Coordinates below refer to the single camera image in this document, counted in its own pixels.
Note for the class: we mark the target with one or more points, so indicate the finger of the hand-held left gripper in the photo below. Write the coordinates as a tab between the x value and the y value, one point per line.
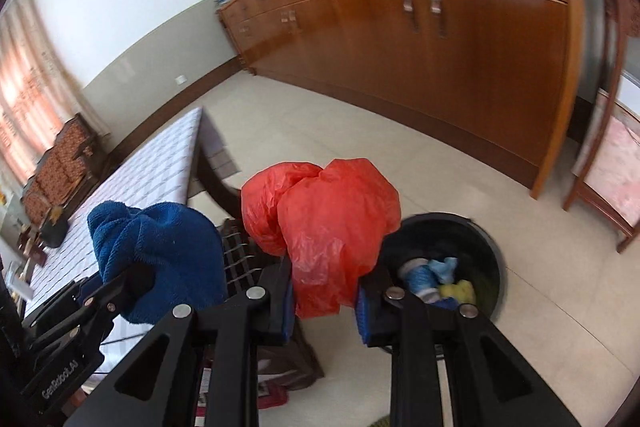
55	304
117	294

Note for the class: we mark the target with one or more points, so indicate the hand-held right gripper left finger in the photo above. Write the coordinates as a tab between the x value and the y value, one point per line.
287	312

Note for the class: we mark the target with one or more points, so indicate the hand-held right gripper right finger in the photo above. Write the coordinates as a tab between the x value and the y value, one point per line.
367	317

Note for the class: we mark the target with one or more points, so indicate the blue paper cup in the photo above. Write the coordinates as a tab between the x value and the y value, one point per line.
417	279

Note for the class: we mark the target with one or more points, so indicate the blue towel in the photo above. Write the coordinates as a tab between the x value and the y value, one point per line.
165	252

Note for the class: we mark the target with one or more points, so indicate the light blue cloth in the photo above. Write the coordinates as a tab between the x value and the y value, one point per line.
444	269

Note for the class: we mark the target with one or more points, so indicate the yellow cloth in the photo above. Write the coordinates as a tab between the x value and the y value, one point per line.
457	292

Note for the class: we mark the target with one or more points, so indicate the red plastic bag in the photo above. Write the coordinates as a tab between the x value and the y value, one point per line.
330	227

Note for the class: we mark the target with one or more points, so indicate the black trash bin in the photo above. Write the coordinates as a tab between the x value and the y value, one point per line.
480	252

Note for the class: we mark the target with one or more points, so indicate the white checkered tablecloth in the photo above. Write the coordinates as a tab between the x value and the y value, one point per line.
140	172

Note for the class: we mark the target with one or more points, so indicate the wooden sofa bench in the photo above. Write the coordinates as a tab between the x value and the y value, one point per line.
65	167

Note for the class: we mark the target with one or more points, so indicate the pink curtain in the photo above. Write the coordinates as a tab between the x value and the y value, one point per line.
35	97

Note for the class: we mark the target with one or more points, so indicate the long wooden sideboard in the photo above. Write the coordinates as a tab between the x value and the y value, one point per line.
450	57

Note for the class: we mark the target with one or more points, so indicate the carved wooden side table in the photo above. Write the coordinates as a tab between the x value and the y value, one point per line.
615	167

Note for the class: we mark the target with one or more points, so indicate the white wall socket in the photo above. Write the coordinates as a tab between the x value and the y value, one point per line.
180	80

